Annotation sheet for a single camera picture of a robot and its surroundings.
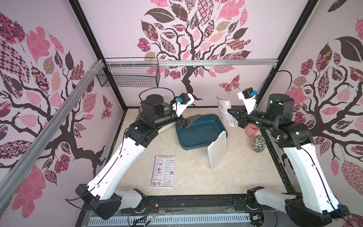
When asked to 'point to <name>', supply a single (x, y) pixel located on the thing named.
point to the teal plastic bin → (201, 133)
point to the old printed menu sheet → (163, 172)
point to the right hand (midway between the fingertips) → (231, 107)
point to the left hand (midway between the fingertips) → (193, 109)
